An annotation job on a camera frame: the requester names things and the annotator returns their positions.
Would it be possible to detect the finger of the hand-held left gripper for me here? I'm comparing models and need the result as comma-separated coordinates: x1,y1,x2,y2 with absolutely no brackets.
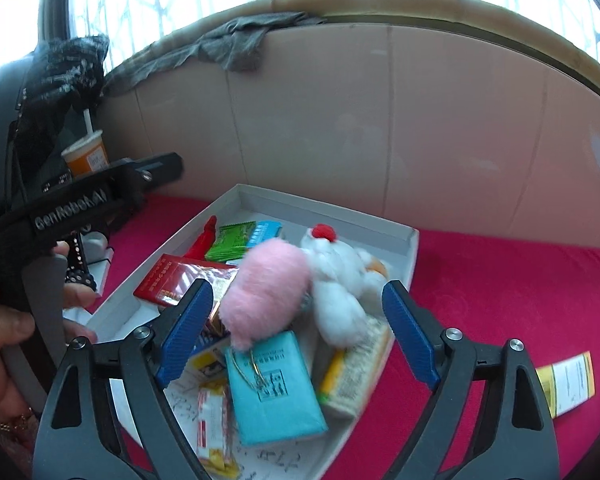
130,152,184,188

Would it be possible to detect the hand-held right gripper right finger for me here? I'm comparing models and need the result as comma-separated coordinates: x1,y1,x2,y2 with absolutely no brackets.
381,280,563,480

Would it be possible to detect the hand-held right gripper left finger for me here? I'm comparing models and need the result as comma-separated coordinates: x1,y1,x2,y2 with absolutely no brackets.
32,277,215,480

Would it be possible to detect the red cigarette pack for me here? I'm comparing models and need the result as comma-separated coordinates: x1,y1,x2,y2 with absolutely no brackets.
132,255,238,308

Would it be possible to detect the white plush toy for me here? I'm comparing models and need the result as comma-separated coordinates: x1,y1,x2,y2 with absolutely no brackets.
300,223,393,348

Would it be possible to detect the pink fluffy keychain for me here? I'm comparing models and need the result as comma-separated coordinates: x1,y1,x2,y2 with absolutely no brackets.
217,239,312,391

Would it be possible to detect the green snack packet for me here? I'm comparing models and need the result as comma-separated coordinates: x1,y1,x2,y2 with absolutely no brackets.
205,221,258,263

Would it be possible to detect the yellow snack packet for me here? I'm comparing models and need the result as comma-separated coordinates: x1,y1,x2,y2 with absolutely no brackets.
195,380,238,476

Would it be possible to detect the teal tissue pack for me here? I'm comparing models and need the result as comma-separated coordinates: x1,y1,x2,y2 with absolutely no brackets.
225,331,328,447

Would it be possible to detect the white cardboard tray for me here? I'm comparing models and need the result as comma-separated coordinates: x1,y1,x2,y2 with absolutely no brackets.
62,183,420,480

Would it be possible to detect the person's left hand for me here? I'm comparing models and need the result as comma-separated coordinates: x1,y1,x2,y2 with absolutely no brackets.
0,241,99,431

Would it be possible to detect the orange cup with straw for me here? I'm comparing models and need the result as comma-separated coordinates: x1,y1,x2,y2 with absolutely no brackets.
62,110,108,178

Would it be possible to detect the paw print phone stand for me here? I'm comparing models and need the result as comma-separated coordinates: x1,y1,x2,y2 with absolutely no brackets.
67,230,113,296

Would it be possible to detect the red blanket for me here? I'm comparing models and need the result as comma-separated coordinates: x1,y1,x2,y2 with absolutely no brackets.
60,195,600,480

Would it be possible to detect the black plastic bag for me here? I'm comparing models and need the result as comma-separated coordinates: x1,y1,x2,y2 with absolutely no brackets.
17,35,108,133

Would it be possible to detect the grey cloth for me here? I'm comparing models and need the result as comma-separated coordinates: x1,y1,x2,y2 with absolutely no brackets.
102,10,328,96

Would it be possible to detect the yellow white paper leaflet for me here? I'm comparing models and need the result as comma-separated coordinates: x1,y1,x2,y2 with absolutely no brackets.
536,352,595,418

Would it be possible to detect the gold bracelet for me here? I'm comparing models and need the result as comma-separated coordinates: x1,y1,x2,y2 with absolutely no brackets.
0,406,35,432

